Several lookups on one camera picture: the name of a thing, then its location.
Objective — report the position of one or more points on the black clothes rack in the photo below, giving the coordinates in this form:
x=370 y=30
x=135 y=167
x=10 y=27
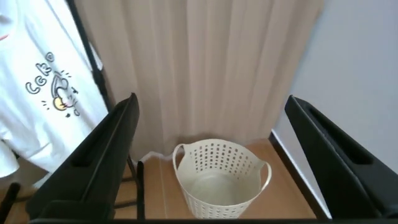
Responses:
x=99 y=77

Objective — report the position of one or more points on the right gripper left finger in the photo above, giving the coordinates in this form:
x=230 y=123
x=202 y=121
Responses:
x=81 y=180

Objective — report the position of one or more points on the white garment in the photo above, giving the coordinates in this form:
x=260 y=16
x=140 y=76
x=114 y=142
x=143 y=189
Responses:
x=40 y=93

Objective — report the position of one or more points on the beige curtain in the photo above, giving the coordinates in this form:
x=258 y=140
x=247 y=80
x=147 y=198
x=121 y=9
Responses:
x=202 y=62

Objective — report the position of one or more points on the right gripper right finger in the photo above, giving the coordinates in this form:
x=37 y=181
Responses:
x=348 y=174

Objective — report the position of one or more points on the white laundry basket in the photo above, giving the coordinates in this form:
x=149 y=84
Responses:
x=220 y=180

